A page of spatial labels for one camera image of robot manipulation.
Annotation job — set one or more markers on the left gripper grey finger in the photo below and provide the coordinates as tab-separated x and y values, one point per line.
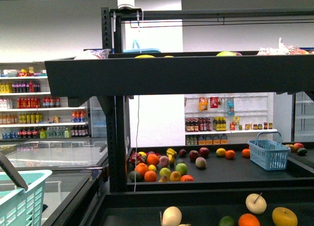
12	173

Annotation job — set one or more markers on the light teal plastic basket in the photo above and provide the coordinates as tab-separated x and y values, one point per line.
20	207

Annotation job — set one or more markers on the white drinks shelf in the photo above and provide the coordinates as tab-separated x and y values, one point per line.
28	110

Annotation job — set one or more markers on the black metal fruit shelf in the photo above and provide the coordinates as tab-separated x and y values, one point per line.
205	202

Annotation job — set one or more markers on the far yellow lemon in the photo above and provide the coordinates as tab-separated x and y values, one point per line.
221	152

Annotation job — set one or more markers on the white sauce shelf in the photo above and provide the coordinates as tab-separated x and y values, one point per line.
218	119

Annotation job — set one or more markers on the glass top freezer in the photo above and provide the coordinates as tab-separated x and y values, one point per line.
78	173

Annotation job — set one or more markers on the white pear front left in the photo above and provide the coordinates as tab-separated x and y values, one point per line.
172	216

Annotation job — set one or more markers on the far dark red apple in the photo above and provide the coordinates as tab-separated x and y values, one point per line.
193	155

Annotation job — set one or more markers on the far peach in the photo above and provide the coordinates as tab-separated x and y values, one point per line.
201	163

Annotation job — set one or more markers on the far orange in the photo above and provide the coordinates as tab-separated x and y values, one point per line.
230	154

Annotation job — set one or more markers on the dark green lime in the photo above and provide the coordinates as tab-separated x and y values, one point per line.
226	221

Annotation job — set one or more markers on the orange near white pear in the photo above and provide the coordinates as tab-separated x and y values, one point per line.
248	220

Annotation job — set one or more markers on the white pear with stem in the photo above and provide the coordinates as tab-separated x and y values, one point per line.
255	203

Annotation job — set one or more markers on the blue plastic basket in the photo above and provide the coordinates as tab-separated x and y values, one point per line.
268	154

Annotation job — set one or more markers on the yellow apple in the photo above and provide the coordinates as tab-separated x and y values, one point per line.
284	217

